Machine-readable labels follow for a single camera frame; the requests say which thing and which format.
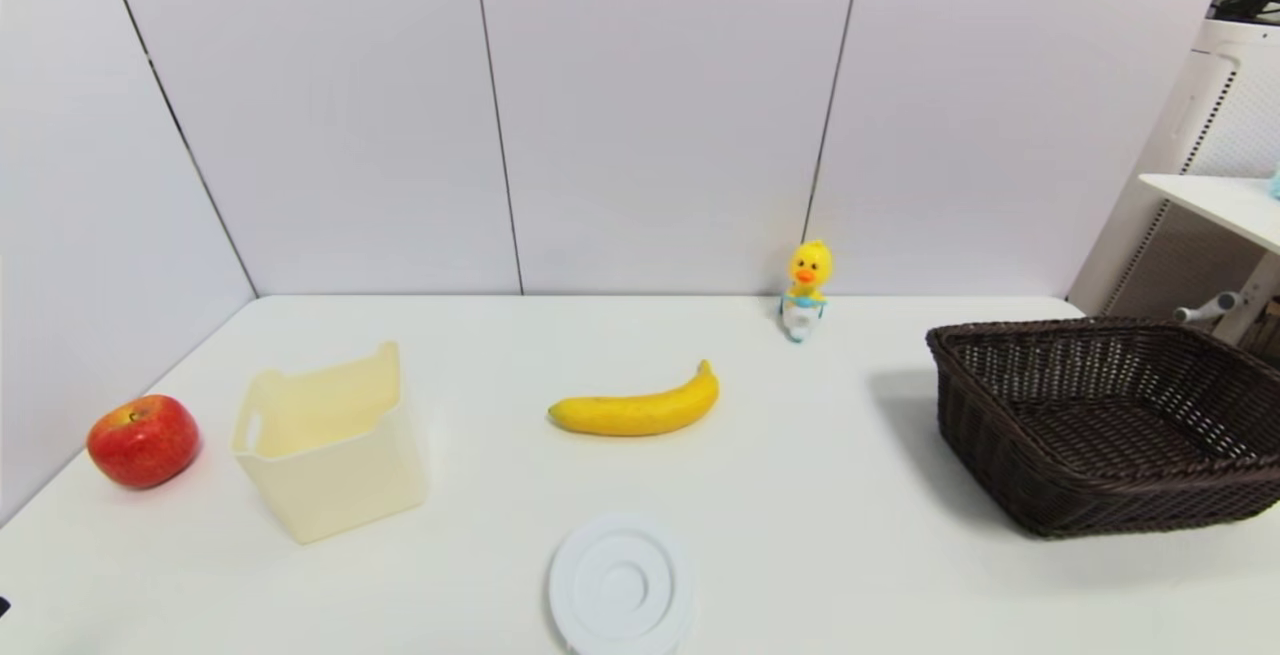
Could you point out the red apple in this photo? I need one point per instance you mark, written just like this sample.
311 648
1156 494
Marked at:
143 443

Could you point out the cream plastic storage bin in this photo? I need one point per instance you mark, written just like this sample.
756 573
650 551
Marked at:
340 485

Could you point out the white round plate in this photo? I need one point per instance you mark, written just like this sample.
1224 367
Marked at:
620 585

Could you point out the yellow banana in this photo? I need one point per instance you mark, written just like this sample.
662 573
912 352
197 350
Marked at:
630 415

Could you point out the yellow duck toy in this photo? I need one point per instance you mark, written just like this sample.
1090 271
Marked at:
808 265

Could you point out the dark brown wicker basket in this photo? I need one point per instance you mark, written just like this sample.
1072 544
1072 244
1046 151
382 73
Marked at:
1000 455

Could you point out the white side table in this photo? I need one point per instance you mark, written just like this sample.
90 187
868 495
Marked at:
1220 200

